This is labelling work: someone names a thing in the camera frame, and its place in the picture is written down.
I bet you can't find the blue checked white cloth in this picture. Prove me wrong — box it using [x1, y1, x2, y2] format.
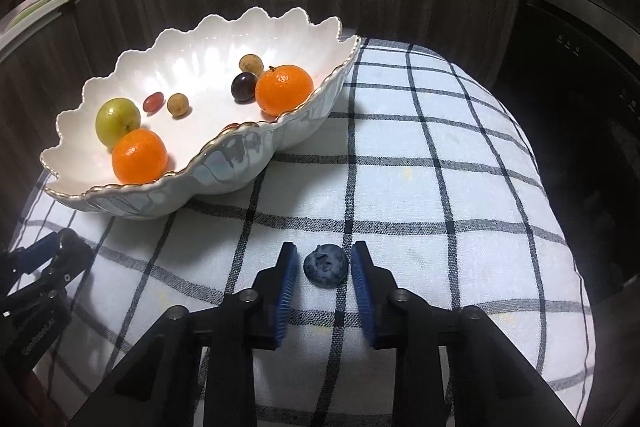
[10, 38, 593, 423]

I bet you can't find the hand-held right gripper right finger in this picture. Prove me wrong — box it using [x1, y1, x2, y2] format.
[350, 241, 576, 427]

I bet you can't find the orange mandarin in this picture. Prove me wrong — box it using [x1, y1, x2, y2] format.
[111, 129, 169, 185]
[255, 64, 315, 116]

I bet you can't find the green jujube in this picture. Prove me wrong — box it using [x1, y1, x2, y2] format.
[95, 97, 142, 149]

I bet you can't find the black built-in dishwasher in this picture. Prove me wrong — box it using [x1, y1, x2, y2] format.
[492, 0, 640, 288]

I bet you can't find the white scalloped bowl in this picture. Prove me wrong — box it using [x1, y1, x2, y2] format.
[40, 6, 362, 221]

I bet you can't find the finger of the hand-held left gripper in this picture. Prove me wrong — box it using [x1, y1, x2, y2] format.
[47, 228, 95, 290]
[9, 233, 61, 277]

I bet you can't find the blueberry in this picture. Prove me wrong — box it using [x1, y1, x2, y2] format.
[303, 243, 349, 289]

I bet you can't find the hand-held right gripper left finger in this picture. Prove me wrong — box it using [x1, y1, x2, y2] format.
[67, 241, 301, 427]

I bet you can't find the green tray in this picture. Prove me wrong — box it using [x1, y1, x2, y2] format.
[5, 0, 53, 30]

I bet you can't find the brown longan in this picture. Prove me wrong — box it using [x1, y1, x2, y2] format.
[166, 93, 190, 118]
[238, 54, 265, 76]

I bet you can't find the dark purple grape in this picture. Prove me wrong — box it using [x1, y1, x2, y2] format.
[231, 72, 260, 102]

